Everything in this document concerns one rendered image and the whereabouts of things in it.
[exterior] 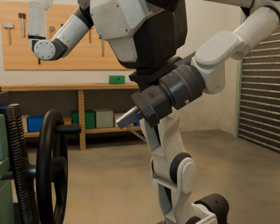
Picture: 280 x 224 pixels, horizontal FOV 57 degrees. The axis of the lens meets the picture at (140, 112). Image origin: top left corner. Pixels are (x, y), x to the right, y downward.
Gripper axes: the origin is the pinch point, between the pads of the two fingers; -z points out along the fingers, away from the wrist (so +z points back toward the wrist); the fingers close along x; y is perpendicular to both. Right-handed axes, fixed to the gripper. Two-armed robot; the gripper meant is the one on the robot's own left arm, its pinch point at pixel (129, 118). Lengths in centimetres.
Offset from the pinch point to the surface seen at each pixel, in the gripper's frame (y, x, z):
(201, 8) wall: -96, 348, 193
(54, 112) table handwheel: 9.5, 3.6, -13.9
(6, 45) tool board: -1, 340, -90
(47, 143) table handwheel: 8.4, -6.4, -16.3
